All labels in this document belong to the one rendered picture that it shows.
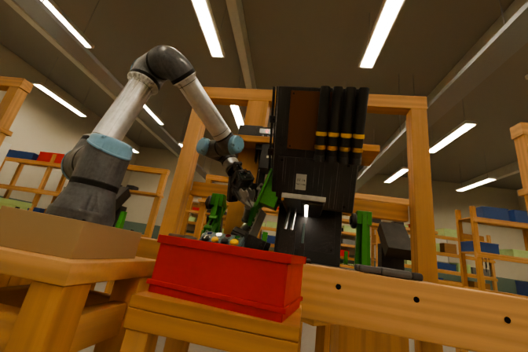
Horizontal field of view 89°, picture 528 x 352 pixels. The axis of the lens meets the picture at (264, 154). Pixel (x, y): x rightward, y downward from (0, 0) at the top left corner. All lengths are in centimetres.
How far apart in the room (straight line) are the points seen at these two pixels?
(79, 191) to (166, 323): 37
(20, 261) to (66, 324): 14
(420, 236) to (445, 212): 1129
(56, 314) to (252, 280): 34
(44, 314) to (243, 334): 35
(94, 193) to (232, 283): 41
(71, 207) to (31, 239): 10
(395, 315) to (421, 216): 79
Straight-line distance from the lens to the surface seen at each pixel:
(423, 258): 164
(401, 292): 97
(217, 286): 62
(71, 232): 68
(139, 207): 1288
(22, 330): 68
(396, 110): 188
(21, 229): 77
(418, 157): 175
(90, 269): 66
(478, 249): 603
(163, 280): 68
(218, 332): 60
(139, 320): 66
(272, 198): 120
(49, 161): 735
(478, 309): 104
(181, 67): 101
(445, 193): 1312
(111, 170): 80
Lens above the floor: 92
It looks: 20 degrees up
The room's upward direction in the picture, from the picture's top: 9 degrees clockwise
